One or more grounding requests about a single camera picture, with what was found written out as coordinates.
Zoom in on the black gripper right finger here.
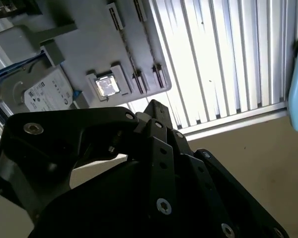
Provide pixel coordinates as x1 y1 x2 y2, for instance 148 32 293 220
143 99 292 238

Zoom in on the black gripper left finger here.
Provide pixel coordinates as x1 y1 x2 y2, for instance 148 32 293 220
0 105 177 221

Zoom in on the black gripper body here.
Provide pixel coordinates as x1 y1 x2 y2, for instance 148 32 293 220
32 160 181 238

